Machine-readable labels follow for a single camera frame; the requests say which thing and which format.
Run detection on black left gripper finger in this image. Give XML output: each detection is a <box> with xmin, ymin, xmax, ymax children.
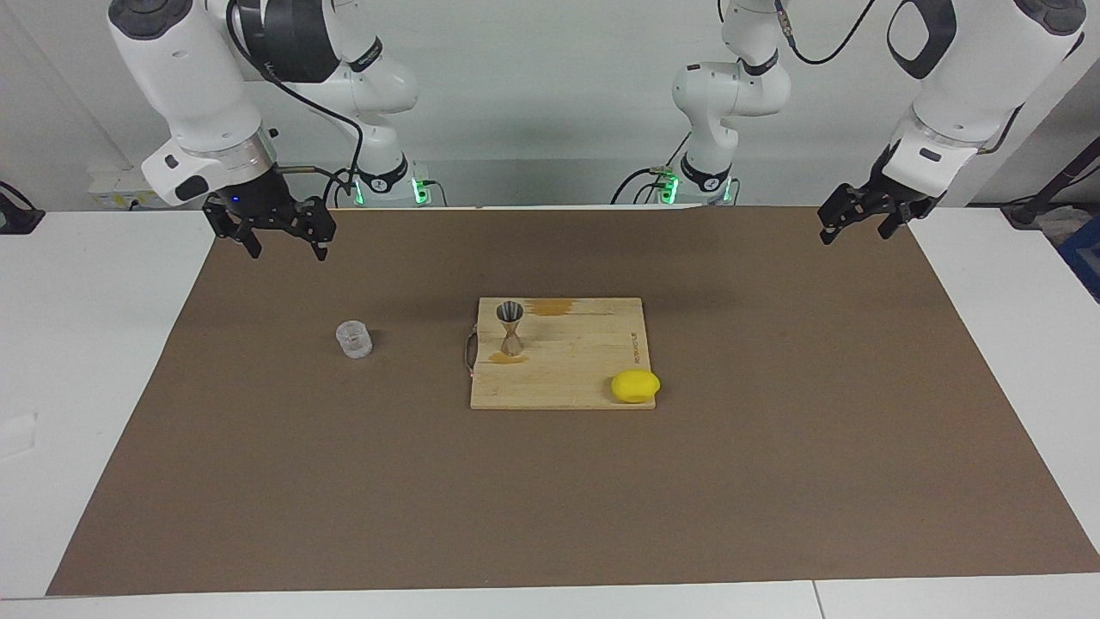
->
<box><xmin>877</xmin><ymin>206</ymin><xmax>927</xmax><ymax>240</ymax></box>
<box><xmin>816</xmin><ymin>183</ymin><xmax>871</xmax><ymax>246</ymax></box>

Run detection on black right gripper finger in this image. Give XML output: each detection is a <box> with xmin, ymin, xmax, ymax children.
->
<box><xmin>203</xmin><ymin>196</ymin><xmax>263</xmax><ymax>259</ymax></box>
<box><xmin>292</xmin><ymin>198</ymin><xmax>338</xmax><ymax>261</ymax></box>

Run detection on clear glass cup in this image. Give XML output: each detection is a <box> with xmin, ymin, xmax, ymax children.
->
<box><xmin>335</xmin><ymin>321</ymin><xmax>374</xmax><ymax>359</ymax></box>

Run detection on steel double jigger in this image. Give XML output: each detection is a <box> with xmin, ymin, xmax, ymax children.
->
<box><xmin>497</xmin><ymin>301</ymin><xmax>526</xmax><ymax>357</ymax></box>

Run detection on black stand leg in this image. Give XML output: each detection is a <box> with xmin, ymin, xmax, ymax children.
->
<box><xmin>1001</xmin><ymin>138</ymin><xmax>1100</xmax><ymax>230</ymax></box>

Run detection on yellow lemon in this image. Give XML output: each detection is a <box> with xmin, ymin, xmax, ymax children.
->
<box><xmin>611</xmin><ymin>370</ymin><xmax>662</xmax><ymax>404</ymax></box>

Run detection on wooden cutting board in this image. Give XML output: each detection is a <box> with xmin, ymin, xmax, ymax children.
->
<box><xmin>464</xmin><ymin>297</ymin><xmax>657</xmax><ymax>411</ymax></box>

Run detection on white paper piece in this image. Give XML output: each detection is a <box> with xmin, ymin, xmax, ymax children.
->
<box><xmin>0</xmin><ymin>413</ymin><xmax>40</xmax><ymax>458</ymax></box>

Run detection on brown table mat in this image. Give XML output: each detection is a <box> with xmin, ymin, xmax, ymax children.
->
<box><xmin>47</xmin><ymin>205</ymin><xmax>1100</xmax><ymax>596</ymax></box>

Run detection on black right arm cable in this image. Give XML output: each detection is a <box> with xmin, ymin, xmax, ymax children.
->
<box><xmin>225</xmin><ymin>0</ymin><xmax>366</xmax><ymax>205</ymax></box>

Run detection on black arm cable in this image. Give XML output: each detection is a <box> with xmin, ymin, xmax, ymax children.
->
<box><xmin>225</xmin><ymin>0</ymin><xmax>366</xmax><ymax>205</ymax></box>
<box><xmin>769</xmin><ymin>0</ymin><xmax>1085</xmax><ymax>156</ymax></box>

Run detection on white wall power strip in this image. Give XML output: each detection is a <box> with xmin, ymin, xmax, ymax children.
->
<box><xmin>89</xmin><ymin>168</ymin><xmax>186</xmax><ymax>211</ymax></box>

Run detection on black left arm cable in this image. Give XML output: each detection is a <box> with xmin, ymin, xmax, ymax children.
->
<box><xmin>769</xmin><ymin>0</ymin><xmax>1085</xmax><ymax>156</ymax></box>

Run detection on black clamp mount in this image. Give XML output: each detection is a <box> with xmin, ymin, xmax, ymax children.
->
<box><xmin>0</xmin><ymin>181</ymin><xmax>46</xmax><ymax>235</ymax></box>

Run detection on black base power cables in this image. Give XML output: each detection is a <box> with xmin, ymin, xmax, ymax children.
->
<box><xmin>611</xmin><ymin>129</ymin><xmax>740</xmax><ymax>206</ymax></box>

